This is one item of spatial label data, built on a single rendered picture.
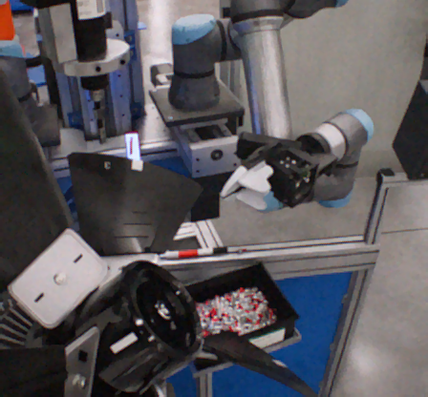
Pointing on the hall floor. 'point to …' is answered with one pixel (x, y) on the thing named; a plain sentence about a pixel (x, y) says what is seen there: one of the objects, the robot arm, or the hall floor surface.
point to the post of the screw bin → (203, 386)
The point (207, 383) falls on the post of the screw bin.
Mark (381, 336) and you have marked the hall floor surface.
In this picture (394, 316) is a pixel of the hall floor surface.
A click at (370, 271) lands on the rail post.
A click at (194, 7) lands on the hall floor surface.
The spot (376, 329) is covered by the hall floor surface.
